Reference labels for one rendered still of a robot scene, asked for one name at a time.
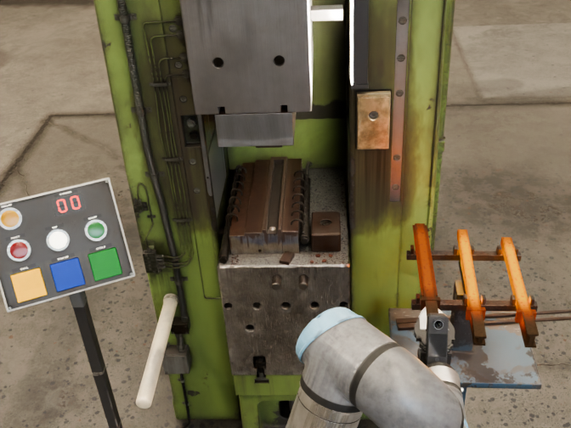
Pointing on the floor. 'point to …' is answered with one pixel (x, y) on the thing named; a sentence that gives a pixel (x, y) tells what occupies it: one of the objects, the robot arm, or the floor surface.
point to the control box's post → (95, 357)
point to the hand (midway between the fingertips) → (431, 307)
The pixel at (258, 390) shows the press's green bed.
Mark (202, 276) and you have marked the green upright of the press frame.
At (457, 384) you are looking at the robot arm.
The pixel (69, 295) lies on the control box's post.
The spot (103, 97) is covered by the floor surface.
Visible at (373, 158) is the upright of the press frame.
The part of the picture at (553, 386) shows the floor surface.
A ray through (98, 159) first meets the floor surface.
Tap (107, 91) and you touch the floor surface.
